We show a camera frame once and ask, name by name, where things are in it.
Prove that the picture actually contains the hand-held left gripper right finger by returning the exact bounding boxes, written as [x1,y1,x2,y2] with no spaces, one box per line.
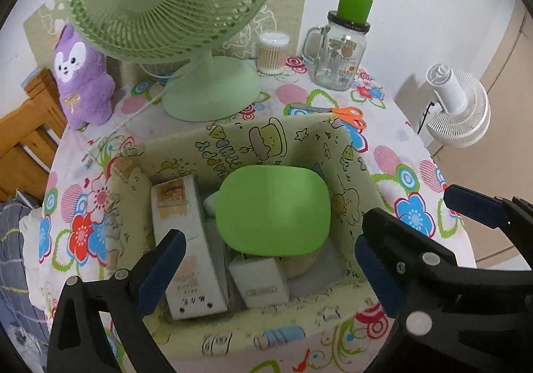
[355,233,417,373]

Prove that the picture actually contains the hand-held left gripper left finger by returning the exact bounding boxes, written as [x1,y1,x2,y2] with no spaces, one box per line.
[47,229,187,373]

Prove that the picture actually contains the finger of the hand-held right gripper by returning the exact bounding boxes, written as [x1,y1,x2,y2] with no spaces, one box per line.
[362,208,459,286]
[443,185,533,261]

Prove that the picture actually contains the long white carton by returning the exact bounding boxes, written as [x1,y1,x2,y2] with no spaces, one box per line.
[150,174,230,321]

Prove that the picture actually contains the white plug adapter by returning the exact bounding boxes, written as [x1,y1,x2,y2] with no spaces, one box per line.
[228,255,291,310]

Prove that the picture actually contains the green oval lid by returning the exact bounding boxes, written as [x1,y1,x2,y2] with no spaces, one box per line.
[215,165,332,256]

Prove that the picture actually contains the printed yellow-green storage box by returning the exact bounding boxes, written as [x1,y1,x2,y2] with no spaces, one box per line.
[98,115,390,371]

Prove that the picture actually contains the beige wooden door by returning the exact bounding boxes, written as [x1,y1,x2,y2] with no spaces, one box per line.
[433,0,533,269]

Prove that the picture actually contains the white clip fan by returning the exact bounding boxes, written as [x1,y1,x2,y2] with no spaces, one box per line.
[425,64,491,148]

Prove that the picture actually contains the white pillow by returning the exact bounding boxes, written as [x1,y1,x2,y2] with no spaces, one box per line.
[19,206,44,240]

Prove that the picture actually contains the orange scissors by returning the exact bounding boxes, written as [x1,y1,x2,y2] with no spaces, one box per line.
[290,104,368,131]

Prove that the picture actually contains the grey plaid blanket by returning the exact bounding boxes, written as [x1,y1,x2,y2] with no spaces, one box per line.
[0,190,53,349]

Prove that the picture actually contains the wooden bed headboard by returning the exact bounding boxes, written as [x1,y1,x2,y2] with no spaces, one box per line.
[0,67,69,202]

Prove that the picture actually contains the glass mug jar green lid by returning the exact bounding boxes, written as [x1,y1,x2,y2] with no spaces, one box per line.
[300,0,374,88]

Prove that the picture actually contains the purple plush toy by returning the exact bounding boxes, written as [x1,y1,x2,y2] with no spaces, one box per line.
[52,24,116,130]

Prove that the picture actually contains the cotton swab container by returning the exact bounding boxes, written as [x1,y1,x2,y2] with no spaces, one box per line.
[256,30,291,75]

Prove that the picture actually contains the black fan cable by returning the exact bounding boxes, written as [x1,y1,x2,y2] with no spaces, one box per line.
[416,100,436,132]

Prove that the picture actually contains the white fan power cord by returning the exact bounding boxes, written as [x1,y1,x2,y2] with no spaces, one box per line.
[83,88,171,161]

